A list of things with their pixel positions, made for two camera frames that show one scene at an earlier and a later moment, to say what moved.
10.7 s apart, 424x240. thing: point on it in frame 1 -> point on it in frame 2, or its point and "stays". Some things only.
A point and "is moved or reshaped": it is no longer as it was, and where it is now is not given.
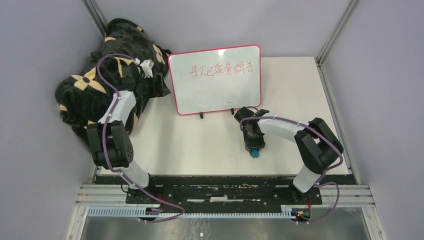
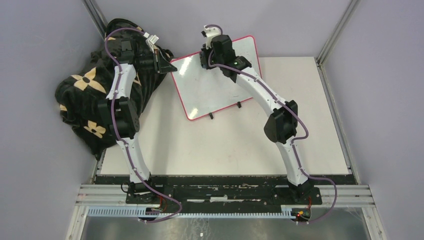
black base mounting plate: [179, 191] stays
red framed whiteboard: [216, 80] is moved or reshaped
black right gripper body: [255, 140] -> [207, 52]
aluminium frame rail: [99, 195] stays
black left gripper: [158, 91] -> [162, 65]
